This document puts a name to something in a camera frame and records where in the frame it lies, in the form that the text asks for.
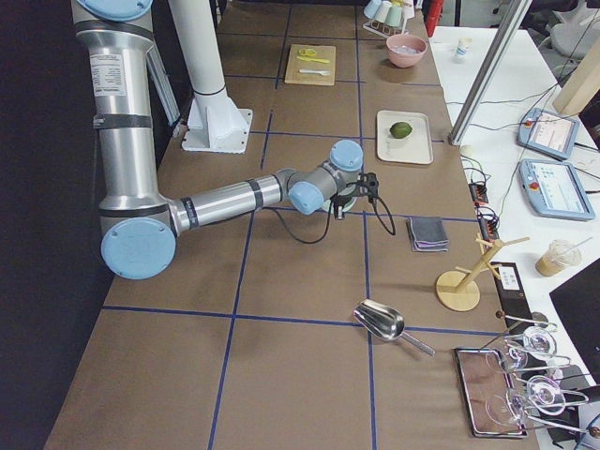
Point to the aluminium frame post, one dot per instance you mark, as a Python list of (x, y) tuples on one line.
[(497, 49)]

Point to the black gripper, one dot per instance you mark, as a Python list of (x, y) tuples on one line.
[(338, 205)]

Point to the upper orange electronics board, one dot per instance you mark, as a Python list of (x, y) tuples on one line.
[(479, 193)]

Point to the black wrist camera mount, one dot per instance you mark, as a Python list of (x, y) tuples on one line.
[(367, 185)]

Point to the upper teach pendant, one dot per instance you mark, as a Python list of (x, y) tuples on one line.
[(548, 133)]

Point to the black label box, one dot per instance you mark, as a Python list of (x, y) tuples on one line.
[(510, 291)]

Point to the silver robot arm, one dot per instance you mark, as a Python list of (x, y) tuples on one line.
[(139, 225)]

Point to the wine glass rack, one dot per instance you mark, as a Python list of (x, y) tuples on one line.
[(525, 356)]

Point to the metal mirror tray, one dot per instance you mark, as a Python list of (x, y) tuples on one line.
[(484, 385)]

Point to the metal scoop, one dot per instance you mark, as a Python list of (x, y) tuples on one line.
[(386, 323)]

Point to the lower orange electronics board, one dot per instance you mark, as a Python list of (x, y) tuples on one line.
[(488, 224)]

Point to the orange electronics board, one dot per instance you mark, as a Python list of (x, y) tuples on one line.
[(488, 224), (479, 193)]

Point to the white rabbit tray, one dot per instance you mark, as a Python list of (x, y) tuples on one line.
[(415, 148)]

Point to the pink bowl with ice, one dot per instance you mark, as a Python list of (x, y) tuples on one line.
[(405, 50)]

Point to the grey folded cloth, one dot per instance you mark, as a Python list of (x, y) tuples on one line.
[(427, 234)]

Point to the pastel cups on rack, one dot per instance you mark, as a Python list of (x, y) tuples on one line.
[(388, 18)]

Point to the black laptop corner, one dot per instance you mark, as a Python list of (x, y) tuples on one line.
[(577, 303)]

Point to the iced coffee cup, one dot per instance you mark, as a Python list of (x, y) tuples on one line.
[(560, 254)]

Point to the bamboo cutting board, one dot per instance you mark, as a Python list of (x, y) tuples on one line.
[(311, 65)]

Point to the small white bottle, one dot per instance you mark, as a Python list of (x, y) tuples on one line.
[(462, 48)]

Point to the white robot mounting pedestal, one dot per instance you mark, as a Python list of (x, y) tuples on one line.
[(215, 124)]

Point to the lower teach pendant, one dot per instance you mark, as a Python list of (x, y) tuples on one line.
[(554, 190)]

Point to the wooden mug tree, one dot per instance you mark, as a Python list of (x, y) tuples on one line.
[(457, 289)]

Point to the teach pendant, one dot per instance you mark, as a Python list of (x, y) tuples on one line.
[(554, 190), (548, 133)]

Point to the green avocado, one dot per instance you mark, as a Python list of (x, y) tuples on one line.
[(400, 130)]

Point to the light green bowl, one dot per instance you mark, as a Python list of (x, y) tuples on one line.
[(350, 199)]

